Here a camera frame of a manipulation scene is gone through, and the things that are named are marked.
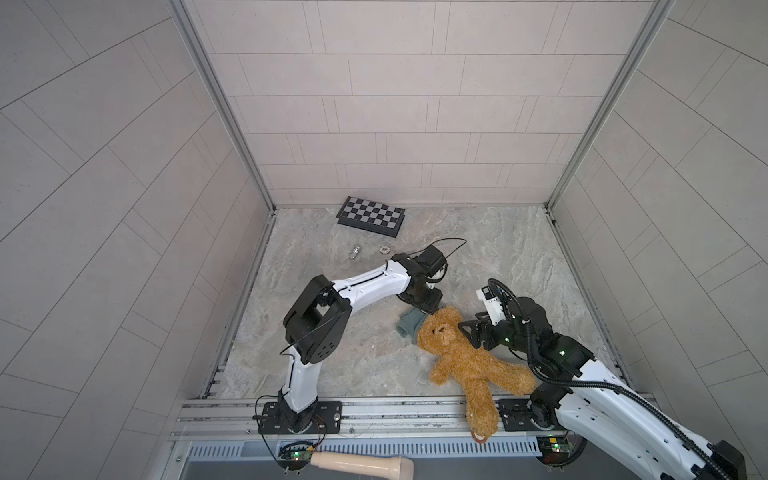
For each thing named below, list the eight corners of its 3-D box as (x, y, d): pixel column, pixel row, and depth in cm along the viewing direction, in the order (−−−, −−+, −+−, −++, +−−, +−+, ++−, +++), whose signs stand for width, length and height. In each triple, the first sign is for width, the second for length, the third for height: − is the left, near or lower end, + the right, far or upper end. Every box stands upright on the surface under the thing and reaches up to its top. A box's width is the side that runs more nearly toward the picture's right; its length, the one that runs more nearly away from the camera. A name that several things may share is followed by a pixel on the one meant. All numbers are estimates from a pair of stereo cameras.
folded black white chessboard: (336, 224, 113) (335, 217, 110) (348, 203, 121) (347, 196, 118) (395, 238, 109) (395, 231, 106) (404, 215, 117) (404, 208, 113)
